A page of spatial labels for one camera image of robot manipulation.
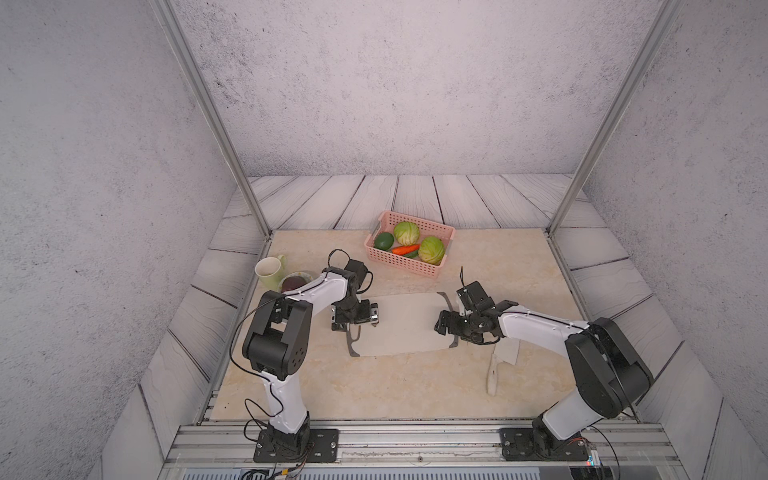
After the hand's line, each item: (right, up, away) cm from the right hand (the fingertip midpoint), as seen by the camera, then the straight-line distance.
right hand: (447, 330), depth 90 cm
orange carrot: (-11, +24, +21) cm, 34 cm away
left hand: (-24, +1, +3) cm, 24 cm away
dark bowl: (-49, +14, +9) cm, 52 cm away
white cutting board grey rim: (-12, +2, +1) cm, 12 cm away
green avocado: (-20, +27, +23) cm, 41 cm away
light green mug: (-55, +17, +7) cm, 58 cm away
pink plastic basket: (-10, +20, +14) cm, 26 cm away
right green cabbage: (-3, +24, +15) cm, 28 cm away
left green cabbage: (-11, +30, +21) cm, 38 cm away
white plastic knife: (+17, -5, -2) cm, 18 cm away
